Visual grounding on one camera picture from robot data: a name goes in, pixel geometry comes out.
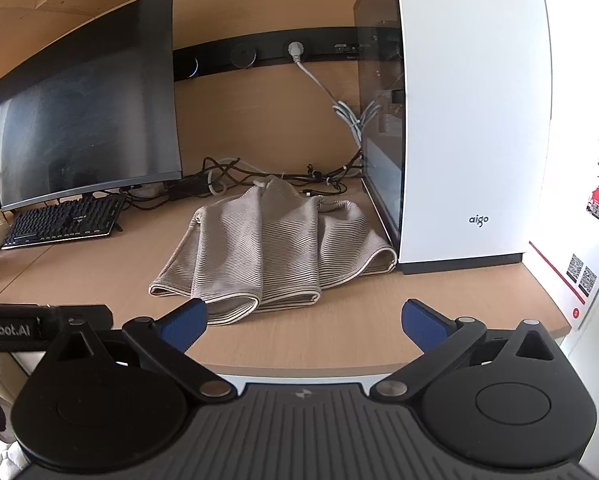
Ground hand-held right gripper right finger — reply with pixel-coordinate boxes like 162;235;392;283
369;299;558;402

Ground curved computer monitor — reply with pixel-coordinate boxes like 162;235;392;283
0;0;184;212

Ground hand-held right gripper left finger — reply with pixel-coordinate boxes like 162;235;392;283
42;298;233;401

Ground white wall poster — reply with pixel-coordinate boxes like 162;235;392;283
528;137;599;331

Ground tangle of black cables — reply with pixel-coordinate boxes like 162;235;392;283
124;156;365;211

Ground white plug cable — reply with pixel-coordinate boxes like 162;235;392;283
288;41;381;147

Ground grey white cable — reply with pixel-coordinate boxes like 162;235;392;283
206;157;241;197

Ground black wall power rail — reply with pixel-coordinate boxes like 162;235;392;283
173;25;405;82

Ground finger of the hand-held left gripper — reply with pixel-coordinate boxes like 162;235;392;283
38;304;114;333

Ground beige striped shorts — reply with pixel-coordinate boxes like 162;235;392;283
148;176;398;325

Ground black keyboard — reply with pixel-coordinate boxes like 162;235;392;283
0;194;127;251

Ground white computer case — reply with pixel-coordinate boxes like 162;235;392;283
353;0;553;276

